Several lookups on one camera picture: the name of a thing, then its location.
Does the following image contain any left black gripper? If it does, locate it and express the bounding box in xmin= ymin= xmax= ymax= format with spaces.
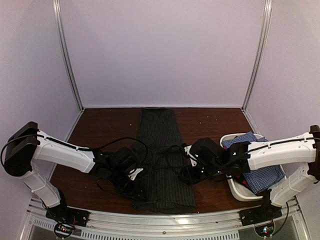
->
xmin=107 ymin=167 xmax=148 ymax=203

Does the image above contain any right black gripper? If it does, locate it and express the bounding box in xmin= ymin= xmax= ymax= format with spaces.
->
xmin=177 ymin=163 xmax=224 ymax=187

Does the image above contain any white plastic bin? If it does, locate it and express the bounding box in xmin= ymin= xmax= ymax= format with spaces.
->
xmin=219 ymin=133 xmax=286 ymax=202

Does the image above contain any black pinstriped long sleeve shirt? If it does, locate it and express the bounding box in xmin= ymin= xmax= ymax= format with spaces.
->
xmin=132 ymin=108 xmax=196 ymax=214

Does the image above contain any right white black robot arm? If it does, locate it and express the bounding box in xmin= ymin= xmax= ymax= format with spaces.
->
xmin=178 ymin=125 xmax=320 ymax=221

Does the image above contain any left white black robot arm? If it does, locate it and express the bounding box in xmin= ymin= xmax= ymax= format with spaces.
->
xmin=0 ymin=121 xmax=147 ymax=222

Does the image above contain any blue checked long sleeve shirt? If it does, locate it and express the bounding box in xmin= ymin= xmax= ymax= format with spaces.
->
xmin=220 ymin=133 xmax=286 ymax=195

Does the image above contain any red black plaid shirt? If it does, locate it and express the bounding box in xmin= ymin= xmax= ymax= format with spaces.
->
xmin=221 ymin=132 xmax=255 ymax=191

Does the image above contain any left led circuit board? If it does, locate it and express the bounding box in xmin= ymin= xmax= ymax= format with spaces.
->
xmin=53 ymin=222 xmax=75 ymax=238

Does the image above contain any led circuit board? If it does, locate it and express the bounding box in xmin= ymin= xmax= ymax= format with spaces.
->
xmin=254 ymin=224 xmax=275 ymax=238
xmin=53 ymin=222 xmax=75 ymax=238

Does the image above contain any right led circuit board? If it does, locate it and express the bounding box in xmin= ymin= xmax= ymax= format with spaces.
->
xmin=254 ymin=224 xmax=275 ymax=238

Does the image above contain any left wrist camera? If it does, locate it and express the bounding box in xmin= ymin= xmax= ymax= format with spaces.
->
xmin=128 ymin=167 xmax=144 ymax=181

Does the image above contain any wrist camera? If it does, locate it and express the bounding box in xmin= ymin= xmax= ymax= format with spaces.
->
xmin=184 ymin=145 xmax=198 ymax=167
xmin=128 ymin=167 xmax=144 ymax=181

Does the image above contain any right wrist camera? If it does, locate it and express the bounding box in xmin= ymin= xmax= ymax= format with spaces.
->
xmin=184 ymin=145 xmax=198 ymax=167

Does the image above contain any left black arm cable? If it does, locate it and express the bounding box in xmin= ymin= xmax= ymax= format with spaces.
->
xmin=74 ymin=136 xmax=148 ymax=171

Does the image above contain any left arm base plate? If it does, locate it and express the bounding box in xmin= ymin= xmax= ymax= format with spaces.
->
xmin=45 ymin=205 xmax=89 ymax=227

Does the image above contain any front aluminium rail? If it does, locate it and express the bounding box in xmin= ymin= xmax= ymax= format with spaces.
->
xmin=17 ymin=197 xmax=311 ymax=240

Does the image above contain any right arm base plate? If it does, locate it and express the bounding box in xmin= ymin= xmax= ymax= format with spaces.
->
xmin=239 ymin=206 xmax=282 ymax=226

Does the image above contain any right aluminium frame post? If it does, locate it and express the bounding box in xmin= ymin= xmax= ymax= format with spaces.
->
xmin=241 ymin=0 xmax=273 ymax=112

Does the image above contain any aluminium frame post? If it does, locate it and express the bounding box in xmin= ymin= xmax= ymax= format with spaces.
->
xmin=241 ymin=0 xmax=273 ymax=112
xmin=52 ymin=0 xmax=84 ymax=112

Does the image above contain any left aluminium frame post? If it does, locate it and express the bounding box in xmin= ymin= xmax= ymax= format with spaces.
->
xmin=52 ymin=0 xmax=84 ymax=112

